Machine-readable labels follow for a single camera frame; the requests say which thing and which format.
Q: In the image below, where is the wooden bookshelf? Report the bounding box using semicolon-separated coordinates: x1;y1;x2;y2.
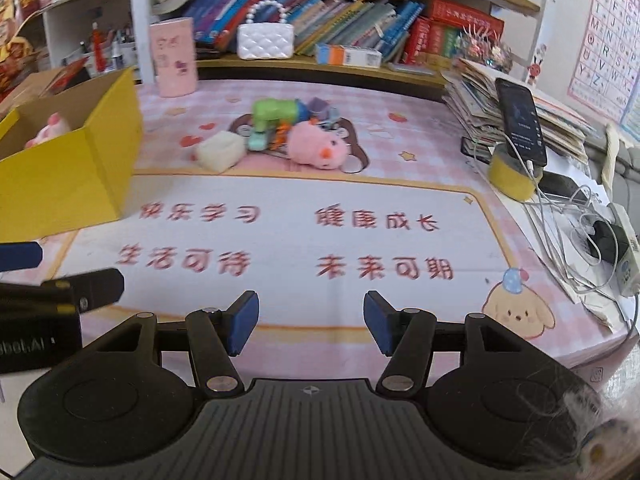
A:
145;0;543;91

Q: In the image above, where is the cream square foam block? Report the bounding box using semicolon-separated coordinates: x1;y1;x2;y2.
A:
195;130;247;171

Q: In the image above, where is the yellow cardboard box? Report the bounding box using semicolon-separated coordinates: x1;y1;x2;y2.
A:
0;66;145;243

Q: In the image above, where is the stack of paper booklets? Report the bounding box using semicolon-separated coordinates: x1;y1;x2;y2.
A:
442;57;596;163

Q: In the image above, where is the small pink plush toy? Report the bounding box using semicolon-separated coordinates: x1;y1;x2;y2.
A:
289;121;351;168

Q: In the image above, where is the green plastic toy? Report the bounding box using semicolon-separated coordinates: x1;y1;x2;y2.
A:
251;98;301;128

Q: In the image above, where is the black smartphone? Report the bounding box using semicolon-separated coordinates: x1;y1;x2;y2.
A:
495;78;548;167

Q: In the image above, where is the yellow tape roll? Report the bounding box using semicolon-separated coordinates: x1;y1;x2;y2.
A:
488;142;543;201

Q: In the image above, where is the large pink plush pig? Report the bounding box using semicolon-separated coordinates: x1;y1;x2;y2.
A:
24;112;71;150

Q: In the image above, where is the pink printed tablecloth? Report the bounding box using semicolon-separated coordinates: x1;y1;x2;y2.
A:
0;79;640;371

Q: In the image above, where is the red book set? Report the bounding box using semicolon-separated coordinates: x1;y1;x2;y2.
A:
402;0;506;66

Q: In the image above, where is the pink cylinder container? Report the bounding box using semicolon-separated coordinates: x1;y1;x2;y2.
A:
148;16;198;98

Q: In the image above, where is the white quilted pearl-handle handbag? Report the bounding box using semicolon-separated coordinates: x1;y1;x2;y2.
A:
236;0;296;60

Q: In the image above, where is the alphabet wall poster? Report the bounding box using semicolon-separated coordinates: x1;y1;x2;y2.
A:
566;0;640;128

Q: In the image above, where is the white desktop pen organizer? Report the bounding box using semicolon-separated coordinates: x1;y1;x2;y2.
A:
80;25;138;73

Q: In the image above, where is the brown cardboard sheet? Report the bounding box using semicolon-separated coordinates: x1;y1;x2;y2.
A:
0;67;76;106

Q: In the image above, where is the colourful spiky ornament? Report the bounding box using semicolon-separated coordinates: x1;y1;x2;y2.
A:
452;30;513;71

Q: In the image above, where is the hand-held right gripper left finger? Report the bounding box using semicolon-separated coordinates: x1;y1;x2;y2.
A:
85;290;260;394

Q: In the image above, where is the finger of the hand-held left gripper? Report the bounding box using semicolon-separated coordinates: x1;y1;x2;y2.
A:
0;241;45;273
0;268;125;314

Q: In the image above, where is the purple small toy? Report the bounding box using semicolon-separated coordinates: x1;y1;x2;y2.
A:
306;97;333;121

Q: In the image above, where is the cartoon wall sticker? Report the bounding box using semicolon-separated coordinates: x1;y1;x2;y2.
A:
525;45;548;88

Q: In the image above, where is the white charging cable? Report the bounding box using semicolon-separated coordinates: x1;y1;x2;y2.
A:
505;130;640;311

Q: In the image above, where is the red fortune god decoration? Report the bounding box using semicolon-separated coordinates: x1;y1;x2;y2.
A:
0;0;43;101

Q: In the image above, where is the row of blue paperback books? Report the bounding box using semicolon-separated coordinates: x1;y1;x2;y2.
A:
182;0;426;63

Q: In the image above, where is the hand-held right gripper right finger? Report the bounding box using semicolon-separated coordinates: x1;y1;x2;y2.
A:
363;290;542;395

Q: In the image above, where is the orange and white carton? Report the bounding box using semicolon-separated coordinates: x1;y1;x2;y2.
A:
315;43;383;68

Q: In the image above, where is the white shelf unit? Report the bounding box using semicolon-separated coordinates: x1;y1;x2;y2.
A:
42;0;156;86

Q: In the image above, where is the black power adapter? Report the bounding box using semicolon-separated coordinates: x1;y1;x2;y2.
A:
582;220;628;265

